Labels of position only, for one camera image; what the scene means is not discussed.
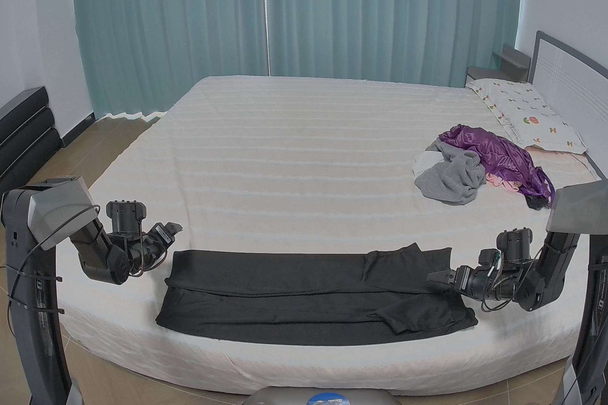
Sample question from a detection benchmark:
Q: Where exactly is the black T-shirt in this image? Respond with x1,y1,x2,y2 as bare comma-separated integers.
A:
155,243,479,346

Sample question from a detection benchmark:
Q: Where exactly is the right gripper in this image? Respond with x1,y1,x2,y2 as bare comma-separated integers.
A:
427,265,490,298

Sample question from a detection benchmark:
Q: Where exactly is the bed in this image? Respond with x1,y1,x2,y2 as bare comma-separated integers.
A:
56,30,608,396

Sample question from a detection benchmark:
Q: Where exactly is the white printed pillow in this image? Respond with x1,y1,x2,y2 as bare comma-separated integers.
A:
465,78,589,154

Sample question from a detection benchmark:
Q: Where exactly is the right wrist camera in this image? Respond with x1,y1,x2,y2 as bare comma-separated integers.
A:
478,249,500,272

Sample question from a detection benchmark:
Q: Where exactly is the black chest of drawers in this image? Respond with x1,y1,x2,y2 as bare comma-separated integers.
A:
0,86,62,197

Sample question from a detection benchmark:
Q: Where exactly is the grey garment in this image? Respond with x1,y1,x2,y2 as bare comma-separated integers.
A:
414,141,487,206

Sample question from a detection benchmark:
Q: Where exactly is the black cable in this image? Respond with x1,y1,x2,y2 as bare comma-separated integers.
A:
480,294,511,314
127,249,168,277

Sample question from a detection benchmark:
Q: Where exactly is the grey bedside table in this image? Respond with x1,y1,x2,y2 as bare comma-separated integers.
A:
466,44,532,86

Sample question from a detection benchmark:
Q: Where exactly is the purple satin garment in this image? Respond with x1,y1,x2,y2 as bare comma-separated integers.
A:
438,124,556,200

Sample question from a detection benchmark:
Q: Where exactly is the white garment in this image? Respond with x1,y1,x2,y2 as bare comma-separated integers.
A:
412,151,445,178

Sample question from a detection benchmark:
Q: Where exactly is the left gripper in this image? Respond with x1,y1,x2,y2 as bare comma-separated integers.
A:
142,223,183,261

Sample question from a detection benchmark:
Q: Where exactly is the pink garment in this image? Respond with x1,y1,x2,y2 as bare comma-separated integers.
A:
484,173,521,194

